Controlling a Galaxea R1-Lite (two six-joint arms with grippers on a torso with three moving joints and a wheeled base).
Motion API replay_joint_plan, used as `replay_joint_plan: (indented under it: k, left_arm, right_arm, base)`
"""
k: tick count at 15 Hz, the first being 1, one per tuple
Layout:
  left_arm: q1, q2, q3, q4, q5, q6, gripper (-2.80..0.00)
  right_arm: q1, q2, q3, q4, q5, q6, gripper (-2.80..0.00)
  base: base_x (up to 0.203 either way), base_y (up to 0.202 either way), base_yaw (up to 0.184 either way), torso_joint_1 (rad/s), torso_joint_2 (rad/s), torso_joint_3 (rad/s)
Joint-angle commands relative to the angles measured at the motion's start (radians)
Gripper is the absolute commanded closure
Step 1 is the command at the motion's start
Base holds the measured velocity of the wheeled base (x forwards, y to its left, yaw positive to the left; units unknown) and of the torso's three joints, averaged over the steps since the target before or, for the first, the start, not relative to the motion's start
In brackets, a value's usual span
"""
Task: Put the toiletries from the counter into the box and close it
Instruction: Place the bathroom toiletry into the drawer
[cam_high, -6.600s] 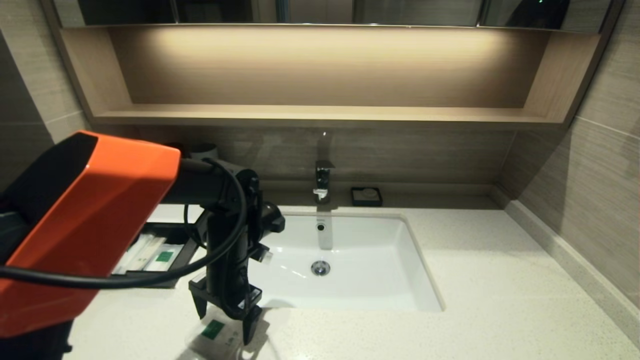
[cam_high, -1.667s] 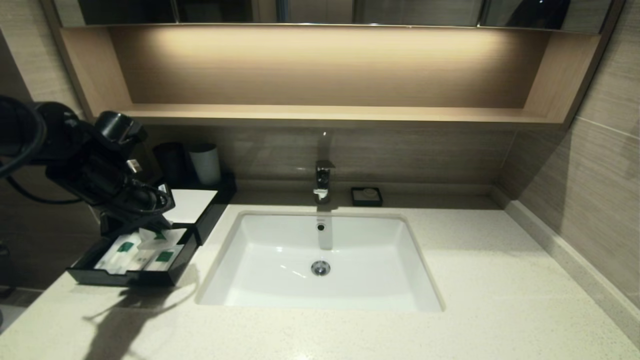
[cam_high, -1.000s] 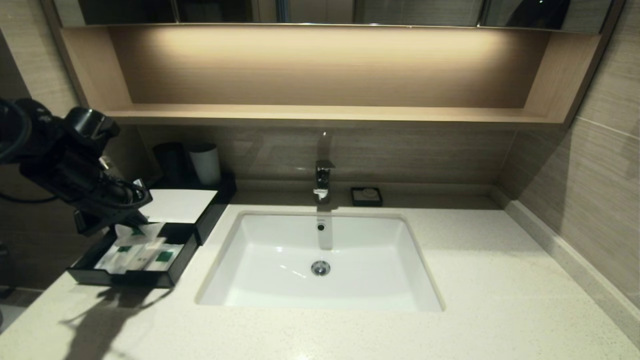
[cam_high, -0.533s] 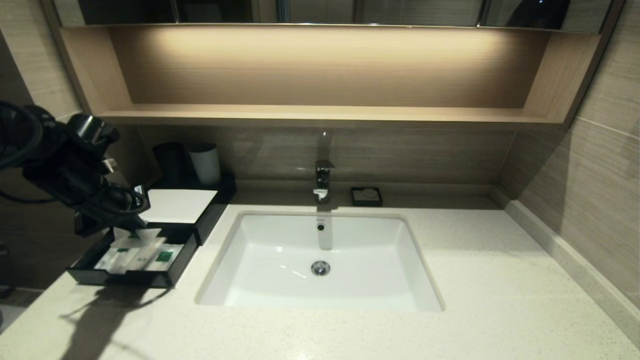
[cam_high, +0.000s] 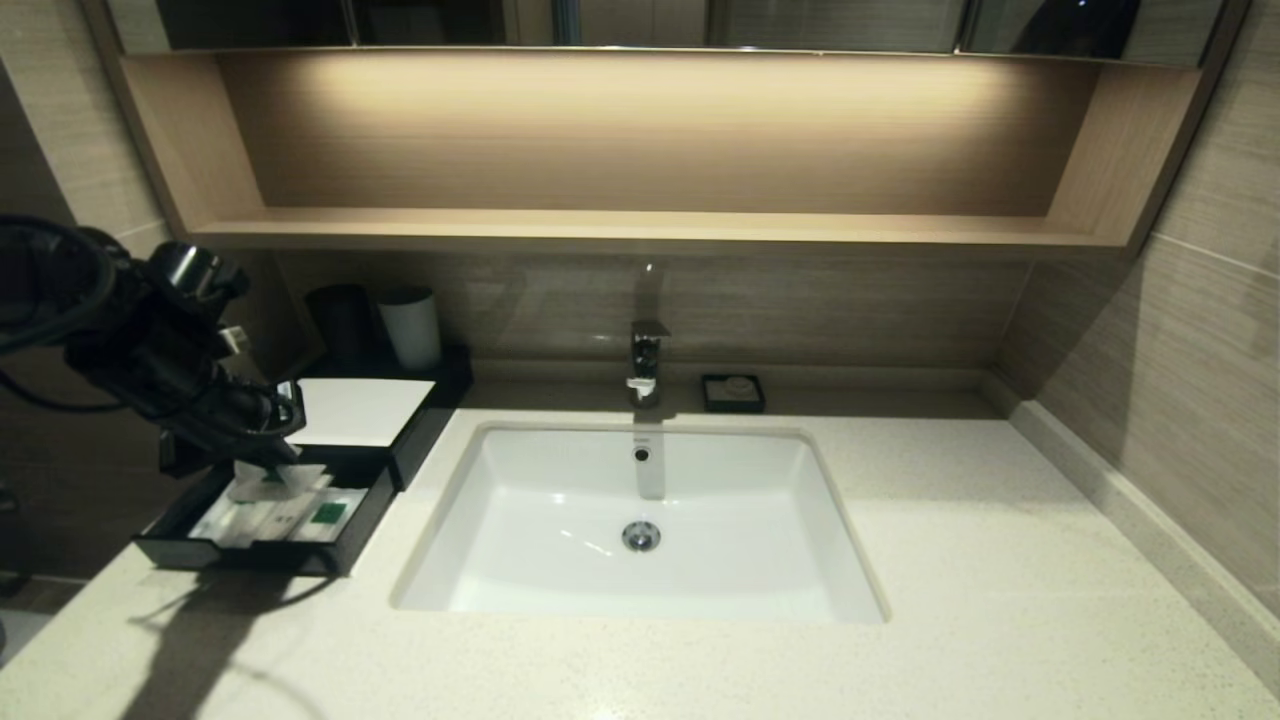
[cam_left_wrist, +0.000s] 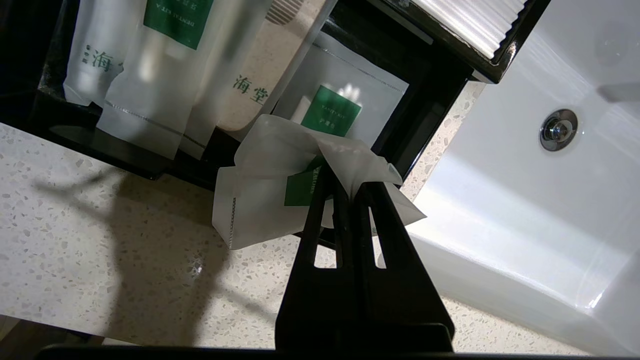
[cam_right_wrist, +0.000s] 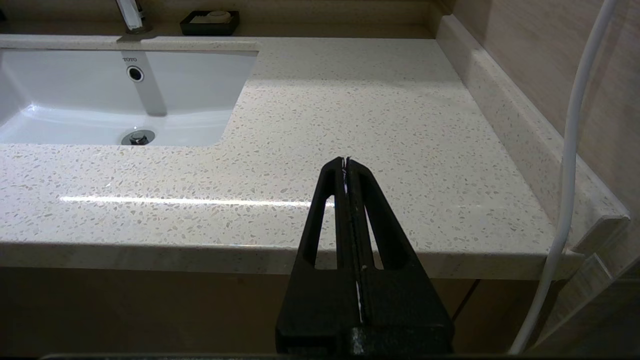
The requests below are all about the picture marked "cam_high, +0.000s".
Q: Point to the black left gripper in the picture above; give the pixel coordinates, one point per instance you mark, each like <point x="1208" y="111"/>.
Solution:
<point x="240" y="415"/>

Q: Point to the square clear packet green label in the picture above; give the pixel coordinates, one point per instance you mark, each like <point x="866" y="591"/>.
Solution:
<point x="280" y="483"/>

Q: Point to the long clear toothbrush packet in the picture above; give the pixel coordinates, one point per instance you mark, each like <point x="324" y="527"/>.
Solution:
<point x="240" y="523"/>

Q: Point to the black drawer of amenity box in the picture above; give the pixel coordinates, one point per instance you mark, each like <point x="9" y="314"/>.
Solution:
<point x="300" y="560"/>

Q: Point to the flat white sachet green label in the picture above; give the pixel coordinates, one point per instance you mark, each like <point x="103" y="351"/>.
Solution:
<point x="335" y="517"/>

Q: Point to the white card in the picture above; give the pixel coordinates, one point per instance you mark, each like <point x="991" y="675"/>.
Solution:
<point x="365" y="410"/>

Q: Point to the black cup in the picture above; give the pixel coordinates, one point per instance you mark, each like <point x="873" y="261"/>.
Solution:
<point x="343" y="322"/>

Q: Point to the white cup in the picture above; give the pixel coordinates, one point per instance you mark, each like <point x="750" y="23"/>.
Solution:
<point x="411" y="328"/>

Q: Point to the white ceramic sink basin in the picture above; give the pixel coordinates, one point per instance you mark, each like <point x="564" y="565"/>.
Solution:
<point x="560" y="560"/>

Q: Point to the chrome drain stopper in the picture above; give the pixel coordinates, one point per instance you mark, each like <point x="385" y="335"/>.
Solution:
<point x="641" y="536"/>

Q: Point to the chrome faucet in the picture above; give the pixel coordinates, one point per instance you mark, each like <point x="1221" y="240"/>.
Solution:
<point x="647" y="363"/>

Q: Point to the black soap dish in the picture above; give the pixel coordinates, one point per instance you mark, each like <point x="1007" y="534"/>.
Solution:
<point x="712" y="400"/>

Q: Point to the round beige soap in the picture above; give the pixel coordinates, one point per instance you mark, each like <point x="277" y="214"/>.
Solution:
<point x="739" y="385"/>

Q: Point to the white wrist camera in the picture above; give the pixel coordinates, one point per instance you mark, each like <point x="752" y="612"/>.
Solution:
<point x="236" y="340"/>

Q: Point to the light wooden wall shelf niche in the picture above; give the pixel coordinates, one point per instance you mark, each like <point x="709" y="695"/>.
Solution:
<point x="640" y="140"/>

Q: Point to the mirrored wall cabinet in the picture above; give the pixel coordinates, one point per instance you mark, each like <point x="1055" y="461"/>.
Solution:
<point x="820" y="25"/>

